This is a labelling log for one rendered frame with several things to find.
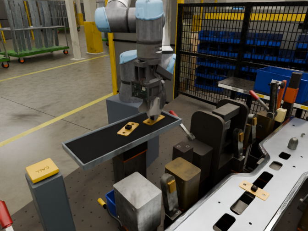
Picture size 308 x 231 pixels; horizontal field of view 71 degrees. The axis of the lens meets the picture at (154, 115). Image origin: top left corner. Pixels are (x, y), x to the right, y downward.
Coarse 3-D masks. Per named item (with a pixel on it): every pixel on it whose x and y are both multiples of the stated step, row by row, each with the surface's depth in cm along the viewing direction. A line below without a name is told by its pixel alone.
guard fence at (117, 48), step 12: (132, 0) 309; (180, 0) 271; (120, 36) 343; (132, 36) 331; (120, 48) 352; (132, 48) 340; (120, 72) 372; (120, 84) 383; (168, 84) 331; (168, 96) 339
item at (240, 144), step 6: (234, 132) 81; (240, 132) 81; (234, 138) 81; (240, 138) 80; (234, 144) 82; (240, 144) 82; (234, 150) 83; (240, 150) 83; (234, 156) 84; (240, 156) 84
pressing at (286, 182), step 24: (288, 120) 109; (264, 144) 90; (264, 168) 77; (288, 168) 77; (216, 192) 67; (240, 192) 67; (288, 192) 67; (192, 216) 59; (216, 216) 59; (240, 216) 59; (264, 216) 59
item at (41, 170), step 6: (42, 162) 55; (48, 162) 55; (30, 168) 53; (36, 168) 53; (42, 168) 53; (48, 168) 53; (54, 168) 53; (30, 174) 51; (36, 174) 51; (42, 174) 51; (48, 174) 51; (36, 180) 50
